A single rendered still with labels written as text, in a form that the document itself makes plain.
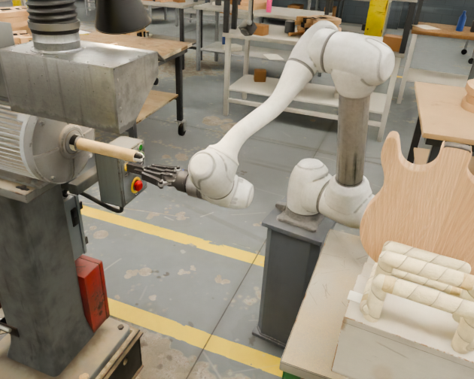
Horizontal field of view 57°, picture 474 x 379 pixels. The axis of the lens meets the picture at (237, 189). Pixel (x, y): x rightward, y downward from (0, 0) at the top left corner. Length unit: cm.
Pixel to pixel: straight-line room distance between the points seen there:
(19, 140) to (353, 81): 96
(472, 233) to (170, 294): 175
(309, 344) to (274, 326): 115
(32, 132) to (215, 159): 47
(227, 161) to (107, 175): 51
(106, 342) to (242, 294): 89
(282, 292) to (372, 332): 116
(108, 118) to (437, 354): 81
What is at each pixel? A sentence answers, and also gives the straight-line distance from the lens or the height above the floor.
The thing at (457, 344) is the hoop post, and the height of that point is 112.
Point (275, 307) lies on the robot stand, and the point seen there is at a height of 24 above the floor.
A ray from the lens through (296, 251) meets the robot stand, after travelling 191.
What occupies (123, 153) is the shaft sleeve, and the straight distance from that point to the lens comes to 118.
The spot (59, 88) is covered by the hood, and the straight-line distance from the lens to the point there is 104.
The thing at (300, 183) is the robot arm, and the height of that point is 90.
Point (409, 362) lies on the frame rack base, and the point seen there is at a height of 104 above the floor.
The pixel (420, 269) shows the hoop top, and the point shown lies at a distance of 96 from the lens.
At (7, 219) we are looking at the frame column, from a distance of 150.
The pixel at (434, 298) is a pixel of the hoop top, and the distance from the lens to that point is 90.
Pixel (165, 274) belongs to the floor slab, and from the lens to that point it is 269.
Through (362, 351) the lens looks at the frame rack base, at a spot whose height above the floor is 103.
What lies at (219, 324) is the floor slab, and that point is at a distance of 239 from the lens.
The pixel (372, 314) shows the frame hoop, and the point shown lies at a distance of 95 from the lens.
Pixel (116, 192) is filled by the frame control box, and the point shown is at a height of 98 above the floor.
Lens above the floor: 176
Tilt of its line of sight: 30 degrees down
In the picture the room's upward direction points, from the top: 3 degrees clockwise
